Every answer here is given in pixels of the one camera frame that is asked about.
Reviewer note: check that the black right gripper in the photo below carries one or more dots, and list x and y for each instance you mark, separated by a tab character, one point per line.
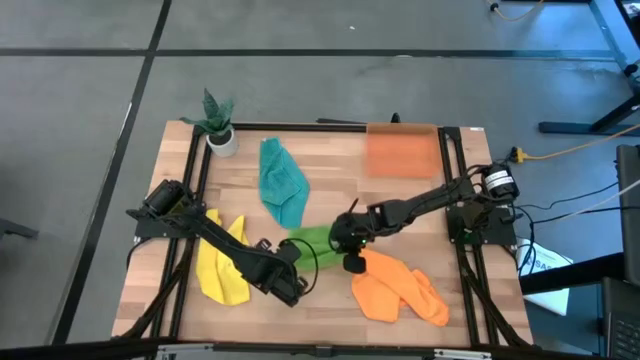
355	230

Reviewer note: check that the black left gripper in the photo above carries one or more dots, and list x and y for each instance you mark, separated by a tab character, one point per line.
277	270

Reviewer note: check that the green microfiber towel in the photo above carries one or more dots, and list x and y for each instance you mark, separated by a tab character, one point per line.
322	242

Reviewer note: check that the teal microfiber towel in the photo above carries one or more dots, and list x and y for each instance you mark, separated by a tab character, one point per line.
282	185

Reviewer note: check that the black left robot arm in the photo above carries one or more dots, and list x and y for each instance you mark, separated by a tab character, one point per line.
220	242

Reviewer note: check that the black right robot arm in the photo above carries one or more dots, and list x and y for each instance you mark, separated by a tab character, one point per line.
430	200

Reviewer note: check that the yellow microfiber towel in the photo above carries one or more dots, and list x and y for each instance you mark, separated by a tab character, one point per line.
222	280

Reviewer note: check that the orange microfiber towel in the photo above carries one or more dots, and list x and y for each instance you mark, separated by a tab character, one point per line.
395	290

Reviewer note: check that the orange basket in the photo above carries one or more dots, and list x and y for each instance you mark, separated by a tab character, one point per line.
402	152

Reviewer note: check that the black front crossbar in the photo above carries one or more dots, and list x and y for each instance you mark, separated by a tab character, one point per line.
320	351

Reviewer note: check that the white plant pot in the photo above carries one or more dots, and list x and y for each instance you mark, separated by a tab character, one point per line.
223	146

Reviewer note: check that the green artificial plant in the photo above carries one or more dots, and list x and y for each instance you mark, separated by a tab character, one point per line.
215	115

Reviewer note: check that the white paper bag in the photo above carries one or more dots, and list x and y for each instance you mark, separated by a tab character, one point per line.
550	302

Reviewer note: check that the grey chair base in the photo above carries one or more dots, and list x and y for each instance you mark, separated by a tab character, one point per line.
15	229

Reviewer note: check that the black keyboard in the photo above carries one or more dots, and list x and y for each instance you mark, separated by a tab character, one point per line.
625	330

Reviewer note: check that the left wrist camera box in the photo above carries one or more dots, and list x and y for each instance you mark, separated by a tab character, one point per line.
291	296

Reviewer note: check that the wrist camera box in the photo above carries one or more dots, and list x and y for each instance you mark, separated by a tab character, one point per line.
291	296
355	263

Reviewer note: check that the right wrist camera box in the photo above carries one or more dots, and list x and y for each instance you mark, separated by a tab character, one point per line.
355	263

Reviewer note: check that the black bracket knob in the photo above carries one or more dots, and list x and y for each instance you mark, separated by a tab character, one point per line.
395	118

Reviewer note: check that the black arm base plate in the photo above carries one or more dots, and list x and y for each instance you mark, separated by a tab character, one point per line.
150	230
495	232

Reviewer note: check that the black desk leg frame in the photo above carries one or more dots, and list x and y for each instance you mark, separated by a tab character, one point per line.
560	128

